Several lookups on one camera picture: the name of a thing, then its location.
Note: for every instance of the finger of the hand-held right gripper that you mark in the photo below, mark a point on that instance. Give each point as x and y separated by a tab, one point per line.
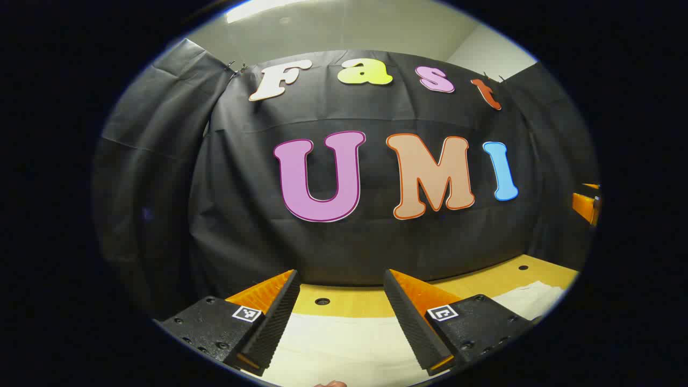
583	207

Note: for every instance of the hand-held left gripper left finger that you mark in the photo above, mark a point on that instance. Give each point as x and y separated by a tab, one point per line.
277	328

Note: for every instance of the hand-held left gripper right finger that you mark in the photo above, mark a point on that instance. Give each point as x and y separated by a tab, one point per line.
414	333

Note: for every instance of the white jeans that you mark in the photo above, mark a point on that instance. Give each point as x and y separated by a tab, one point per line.
349	349

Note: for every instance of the black backdrop cloth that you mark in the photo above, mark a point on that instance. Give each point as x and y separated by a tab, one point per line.
376	247

